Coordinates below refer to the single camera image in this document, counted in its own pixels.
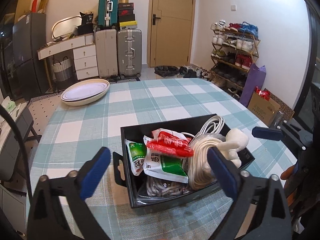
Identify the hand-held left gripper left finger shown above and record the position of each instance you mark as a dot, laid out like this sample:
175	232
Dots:
95	175

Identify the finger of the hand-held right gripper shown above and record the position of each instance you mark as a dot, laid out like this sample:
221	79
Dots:
266	133

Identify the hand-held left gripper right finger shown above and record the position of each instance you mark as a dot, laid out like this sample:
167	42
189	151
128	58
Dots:
222	173

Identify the green white medicine packet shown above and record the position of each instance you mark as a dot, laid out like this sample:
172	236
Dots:
165	170
136	156

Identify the black cardboard box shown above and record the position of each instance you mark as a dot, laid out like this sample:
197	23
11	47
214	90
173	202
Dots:
175	205

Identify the red snack packet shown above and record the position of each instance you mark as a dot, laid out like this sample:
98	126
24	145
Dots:
170	143

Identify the person's right hand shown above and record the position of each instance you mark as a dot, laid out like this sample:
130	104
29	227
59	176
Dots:
288	173

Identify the open cardboard carton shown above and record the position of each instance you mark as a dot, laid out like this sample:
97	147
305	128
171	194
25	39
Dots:
270	107

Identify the purple bag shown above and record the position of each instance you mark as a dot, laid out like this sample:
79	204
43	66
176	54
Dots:
252	85

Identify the cream shallow dish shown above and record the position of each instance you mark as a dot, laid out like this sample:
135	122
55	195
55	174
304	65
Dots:
82	102

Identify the wooden shoe rack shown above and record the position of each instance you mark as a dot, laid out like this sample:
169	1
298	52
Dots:
253	55

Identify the white shallow dish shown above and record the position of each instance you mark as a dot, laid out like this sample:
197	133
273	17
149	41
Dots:
85	91

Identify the grey side table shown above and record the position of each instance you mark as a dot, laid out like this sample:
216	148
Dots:
17	135

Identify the rows of sneakers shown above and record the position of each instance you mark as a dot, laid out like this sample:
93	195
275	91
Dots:
235	43

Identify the checked teal tablecloth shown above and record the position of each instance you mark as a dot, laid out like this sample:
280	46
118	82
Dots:
162	100

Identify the pile of shoes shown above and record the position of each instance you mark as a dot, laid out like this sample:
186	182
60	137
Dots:
185	71

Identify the woven laundry basket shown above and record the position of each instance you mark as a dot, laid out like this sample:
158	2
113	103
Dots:
62	71

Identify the green white tissue pack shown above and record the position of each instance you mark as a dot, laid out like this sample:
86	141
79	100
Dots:
9	105

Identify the white dresser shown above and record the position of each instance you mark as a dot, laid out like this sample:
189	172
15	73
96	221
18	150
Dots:
82	57

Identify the beige suitcase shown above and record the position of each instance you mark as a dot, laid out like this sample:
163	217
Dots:
106	52

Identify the silver suitcase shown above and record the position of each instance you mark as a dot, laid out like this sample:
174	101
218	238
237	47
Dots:
128	52

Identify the dark grey refrigerator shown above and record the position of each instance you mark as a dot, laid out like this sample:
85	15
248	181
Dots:
25	55

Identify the tan door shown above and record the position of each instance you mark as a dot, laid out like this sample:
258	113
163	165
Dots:
172	25

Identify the oval mirror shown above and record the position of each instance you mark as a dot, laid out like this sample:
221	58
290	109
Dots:
62	27

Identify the black bag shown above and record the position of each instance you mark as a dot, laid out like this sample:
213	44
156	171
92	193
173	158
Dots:
86	23

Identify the stack of shoe boxes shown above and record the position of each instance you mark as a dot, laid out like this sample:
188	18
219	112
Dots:
127	13

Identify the teal suitcase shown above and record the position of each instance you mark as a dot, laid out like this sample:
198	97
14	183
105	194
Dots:
103	7

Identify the brown cardboard box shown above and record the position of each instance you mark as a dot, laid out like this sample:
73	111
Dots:
44	4

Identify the red bag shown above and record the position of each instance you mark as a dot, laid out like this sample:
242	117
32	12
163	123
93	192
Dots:
35	4

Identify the white light switch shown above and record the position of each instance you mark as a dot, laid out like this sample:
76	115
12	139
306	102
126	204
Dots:
233	7

